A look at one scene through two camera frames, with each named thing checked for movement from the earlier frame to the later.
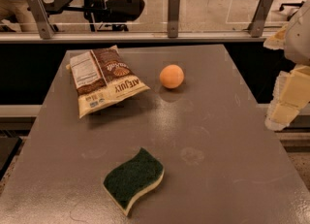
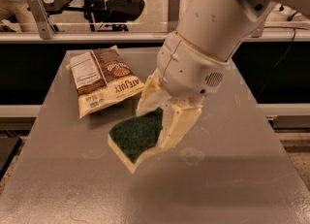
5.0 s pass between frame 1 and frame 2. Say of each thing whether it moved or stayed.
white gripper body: moved
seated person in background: stayed
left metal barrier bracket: stayed
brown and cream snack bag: stayed
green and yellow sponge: moved
